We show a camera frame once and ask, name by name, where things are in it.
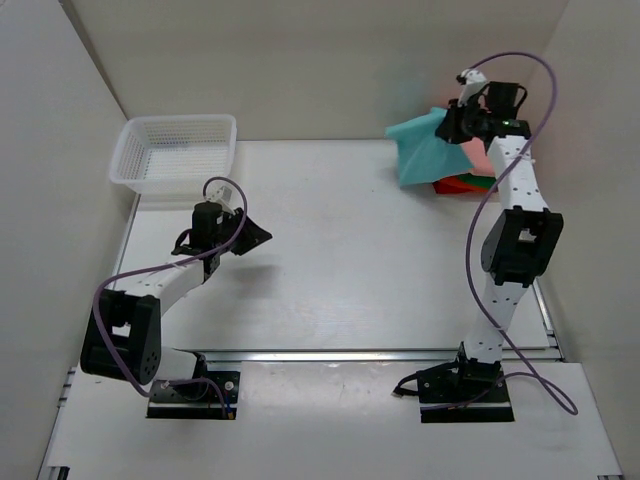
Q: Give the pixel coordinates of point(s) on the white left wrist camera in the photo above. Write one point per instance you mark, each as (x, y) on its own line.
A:
(218, 197)

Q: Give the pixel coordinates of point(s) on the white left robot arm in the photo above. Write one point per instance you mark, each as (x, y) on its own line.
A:
(123, 340)

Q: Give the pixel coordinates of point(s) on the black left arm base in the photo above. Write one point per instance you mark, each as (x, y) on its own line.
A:
(216, 399)

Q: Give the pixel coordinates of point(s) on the teal t shirt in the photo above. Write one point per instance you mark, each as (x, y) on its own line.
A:
(422, 157)

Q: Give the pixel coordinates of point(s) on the white plastic basket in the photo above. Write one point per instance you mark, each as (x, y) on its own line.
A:
(173, 155)

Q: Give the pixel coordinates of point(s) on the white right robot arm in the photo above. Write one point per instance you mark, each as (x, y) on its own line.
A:
(519, 246)

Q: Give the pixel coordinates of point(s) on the pink folded t shirt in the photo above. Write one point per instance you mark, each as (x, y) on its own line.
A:
(474, 150)

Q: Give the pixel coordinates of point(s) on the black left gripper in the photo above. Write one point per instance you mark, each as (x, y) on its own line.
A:
(254, 235)

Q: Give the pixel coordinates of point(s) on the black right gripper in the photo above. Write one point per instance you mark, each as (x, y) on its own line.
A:
(448, 130)

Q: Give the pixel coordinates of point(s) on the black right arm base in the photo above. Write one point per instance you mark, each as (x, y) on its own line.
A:
(459, 391)

